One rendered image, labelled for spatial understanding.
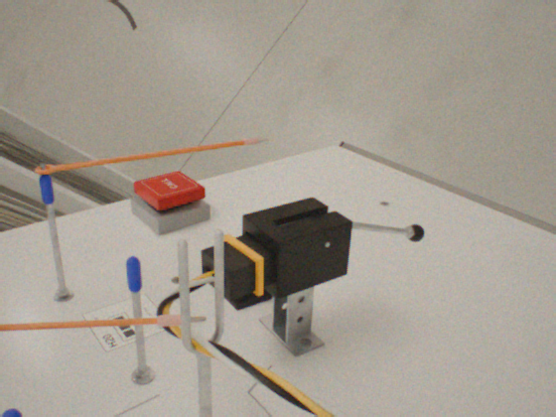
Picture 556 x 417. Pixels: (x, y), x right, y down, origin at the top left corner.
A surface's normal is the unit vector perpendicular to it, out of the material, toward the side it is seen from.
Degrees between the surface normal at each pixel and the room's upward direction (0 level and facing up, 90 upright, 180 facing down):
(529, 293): 50
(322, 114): 0
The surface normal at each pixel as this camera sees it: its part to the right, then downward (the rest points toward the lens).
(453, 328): 0.04, -0.90
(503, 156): -0.58, -0.39
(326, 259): 0.55, 0.39
